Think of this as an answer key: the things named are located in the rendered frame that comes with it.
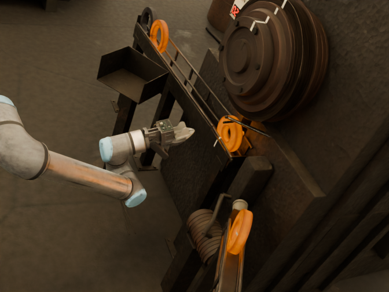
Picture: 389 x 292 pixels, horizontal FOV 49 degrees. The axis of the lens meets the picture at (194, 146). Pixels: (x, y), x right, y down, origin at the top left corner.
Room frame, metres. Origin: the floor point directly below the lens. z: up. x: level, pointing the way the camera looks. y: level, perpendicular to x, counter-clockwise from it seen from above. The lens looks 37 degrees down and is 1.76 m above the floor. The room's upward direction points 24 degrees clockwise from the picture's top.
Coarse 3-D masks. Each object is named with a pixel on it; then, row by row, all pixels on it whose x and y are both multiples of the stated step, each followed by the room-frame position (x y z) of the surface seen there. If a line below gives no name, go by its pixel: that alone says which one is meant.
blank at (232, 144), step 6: (222, 120) 1.55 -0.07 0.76; (228, 120) 1.52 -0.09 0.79; (222, 126) 1.54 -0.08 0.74; (228, 126) 1.51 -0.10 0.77; (234, 126) 1.48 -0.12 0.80; (240, 126) 1.49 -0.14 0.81; (222, 132) 1.53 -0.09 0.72; (234, 132) 1.47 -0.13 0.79; (240, 132) 1.47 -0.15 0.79; (222, 138) 1.51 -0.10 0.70; (228, 138) 1.52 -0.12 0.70; (234, 138) 1.45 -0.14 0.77; (240, 138) 1.46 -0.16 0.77; (228, 144) 1.47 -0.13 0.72; (234, 144) 1.44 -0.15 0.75; (240, 144) 1.46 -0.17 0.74; (234, 150) 1.46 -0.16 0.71
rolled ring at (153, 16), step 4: (148, 8) 2.38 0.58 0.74; (152, 8) 2.38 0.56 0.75; (144, 12) 2.40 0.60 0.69; (148, 12) 2.36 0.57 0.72; (152, 12) 2.34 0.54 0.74; (144, 16) 2.41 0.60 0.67; (152, 16) 2.32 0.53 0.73; (156, 16) 2.33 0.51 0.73; (140, 20) 2.42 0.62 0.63; (144, 20) 2.41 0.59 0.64; (152, 20) 2.30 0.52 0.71; (140, 24) 2.41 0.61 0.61; (144, 24) 2.41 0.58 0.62; (140, 28) 2.40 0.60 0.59; (144, 28) 2.39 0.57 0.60; (148, 32) 2.31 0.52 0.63
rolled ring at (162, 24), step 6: (156, 24) 2.24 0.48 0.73; (162, 24) 2.19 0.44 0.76; (156, 30) 2.27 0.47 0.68; (162, 30) 2.18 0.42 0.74; (150, 36) 2.26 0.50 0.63; (156, 36) 2.27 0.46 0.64; (162, 36) 2.16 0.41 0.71; (150, 42) 2.25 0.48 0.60; (156, 42) 2.25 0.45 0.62; (162, 42) 2.14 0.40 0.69; (162, 48) 2.15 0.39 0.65
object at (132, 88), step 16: (128, 48) 1.90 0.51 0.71; (112, 64) 1.80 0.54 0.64; (128, 64) 1.89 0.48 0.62; (144, 64) 1.86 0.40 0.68; (112, 80) 1.74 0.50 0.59; (128, 80) 1.80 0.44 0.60; (144, 80) 1.85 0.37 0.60; (160, 80) 1.76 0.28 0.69; (128, 96) 1.65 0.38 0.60; (144, 96) 1.66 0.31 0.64; (128, 112) 1.72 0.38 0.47; (128, 128) 1.76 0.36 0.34; (96, 160) 1.78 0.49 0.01
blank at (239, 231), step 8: (240, 216) 1.06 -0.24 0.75; (248, 216) 1.04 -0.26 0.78; (240, 224) 1.01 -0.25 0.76; (248, 224) 1.01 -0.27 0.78; (232, 232) 1.05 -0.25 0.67; (240, 232) 0.98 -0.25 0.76; (248, 232) 0.99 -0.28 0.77; (232, 240) 0.99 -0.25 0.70; (240, 240) 0.96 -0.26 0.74; (232, 248) 0.96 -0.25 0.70; (240, 248) 0.96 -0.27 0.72
